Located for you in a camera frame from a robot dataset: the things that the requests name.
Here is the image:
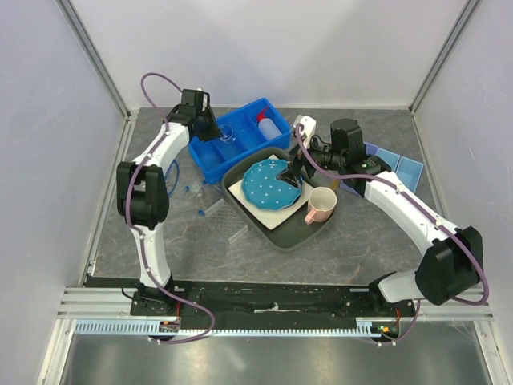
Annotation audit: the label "clear acrylic tube rack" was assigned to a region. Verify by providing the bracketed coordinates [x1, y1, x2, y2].
[204, 199, 248, 244]

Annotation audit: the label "pink ceramic mug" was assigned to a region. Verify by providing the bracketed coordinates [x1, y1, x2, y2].
[305, 187, 337, 225]

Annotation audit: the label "blue divided storage bin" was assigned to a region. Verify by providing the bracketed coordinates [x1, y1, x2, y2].
[188, 98, 291, 184]

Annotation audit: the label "white wash bottle red cap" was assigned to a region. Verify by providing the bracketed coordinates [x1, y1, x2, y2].
[256, 107, 281, 140]

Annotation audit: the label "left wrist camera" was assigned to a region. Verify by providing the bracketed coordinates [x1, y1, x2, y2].
[196, 88, 210, 111]

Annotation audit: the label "dark green tray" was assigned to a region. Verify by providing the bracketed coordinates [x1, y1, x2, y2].
[221, 147, 335, 252]

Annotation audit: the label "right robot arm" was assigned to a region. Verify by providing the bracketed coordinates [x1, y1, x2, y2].
[279, 115, 490, 316]

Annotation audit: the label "glass jar with lid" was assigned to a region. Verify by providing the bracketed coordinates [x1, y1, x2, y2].
[188, 182, 204, 198]

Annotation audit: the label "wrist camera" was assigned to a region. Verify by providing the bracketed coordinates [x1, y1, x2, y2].
[293, 115, 317, 148]
[196, 88, 210, 111]

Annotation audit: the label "wooden brush handle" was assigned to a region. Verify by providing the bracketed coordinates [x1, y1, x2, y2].
[329, 180, 340, 191]

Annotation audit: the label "left aluminium frame post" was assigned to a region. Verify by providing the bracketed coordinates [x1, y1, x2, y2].
[55, 0, 131, 120]

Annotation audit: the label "right aluminium frame post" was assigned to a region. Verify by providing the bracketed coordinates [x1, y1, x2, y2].
[408, 0, 482, 116]

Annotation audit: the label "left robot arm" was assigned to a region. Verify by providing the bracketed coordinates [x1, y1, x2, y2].
[116, 89, 220, 316]

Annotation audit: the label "glass beaker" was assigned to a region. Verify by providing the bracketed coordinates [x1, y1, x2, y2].
[218, 124, 235, 144]

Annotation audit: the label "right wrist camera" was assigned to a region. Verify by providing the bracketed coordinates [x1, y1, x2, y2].
[293, 115, 317, 148]

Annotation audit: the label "aluminium frame post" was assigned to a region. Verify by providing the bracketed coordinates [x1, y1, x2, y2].
[408, 0, 482, 116]
[55, 0, 131, 120]

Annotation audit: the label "white square plate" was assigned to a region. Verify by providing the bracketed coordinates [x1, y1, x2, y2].
[242, 178, 313, 229]

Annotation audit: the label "light blue three-compartment box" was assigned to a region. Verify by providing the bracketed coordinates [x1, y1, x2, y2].
[364, 142, 424, 193]

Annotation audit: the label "blue safety glasses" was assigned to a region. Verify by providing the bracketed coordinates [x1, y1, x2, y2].
[164, 160, 180, 197]

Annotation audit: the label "teal polka dot plate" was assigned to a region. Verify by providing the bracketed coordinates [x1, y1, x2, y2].
[241, 158, 302, 211]

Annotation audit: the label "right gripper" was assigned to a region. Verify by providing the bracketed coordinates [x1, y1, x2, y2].
[276, 131, 345, 189]

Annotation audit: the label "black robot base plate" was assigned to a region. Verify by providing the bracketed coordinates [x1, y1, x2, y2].
[154, 281, 415, 329]

